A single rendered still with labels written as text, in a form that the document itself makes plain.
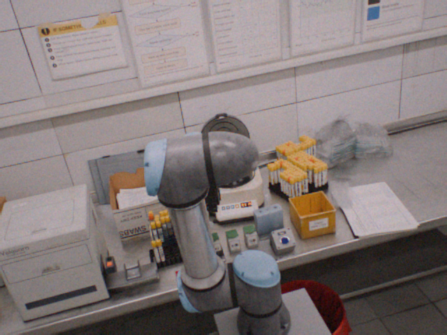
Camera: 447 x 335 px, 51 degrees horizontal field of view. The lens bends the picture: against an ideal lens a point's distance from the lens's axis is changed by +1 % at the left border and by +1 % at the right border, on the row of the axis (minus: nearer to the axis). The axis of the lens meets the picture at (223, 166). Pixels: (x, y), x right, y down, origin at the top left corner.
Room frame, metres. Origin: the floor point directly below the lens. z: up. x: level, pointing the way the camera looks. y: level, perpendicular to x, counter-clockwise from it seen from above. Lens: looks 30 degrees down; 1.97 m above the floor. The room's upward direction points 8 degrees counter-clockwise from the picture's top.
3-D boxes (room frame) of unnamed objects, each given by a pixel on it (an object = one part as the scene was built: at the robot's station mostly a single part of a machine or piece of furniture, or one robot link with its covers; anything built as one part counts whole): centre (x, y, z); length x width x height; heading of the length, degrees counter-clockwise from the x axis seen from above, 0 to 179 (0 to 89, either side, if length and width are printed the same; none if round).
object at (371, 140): (1.88, -0.69, 0.94); 0.20 x 0.17 x 0.14; 72
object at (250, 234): (1.33, -0.06, 0.91); 0.05 x 0.04 x 0.07; 10
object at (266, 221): (1.39, -0.14, 0.92); 0.10 x 0.07 x 0.10; 102
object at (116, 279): (1.21, 0.37, 0.92); 0.21 x 0.07 x 0.05; 100
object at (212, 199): (1.30, 0.07, 1.14); 0.09 x 0.08 x 0.12; 77
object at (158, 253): (1.33, 0.22, 0.93); 0.17 x 0.09 x 0.11; 101
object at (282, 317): (0.93, -0.05, 0.97); 0.15 x 0.15 x 0.10
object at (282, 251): (1.29, -0.16, 0.92); 0.13 x 0.07 x 0.08; 10
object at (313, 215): (1.38, -0.30, 0.92); 0.13 x 0.13 x 0.10; 7
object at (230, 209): (1.62, -0.03, 0.94); 0.30 x 0.24 x 0.12; 1
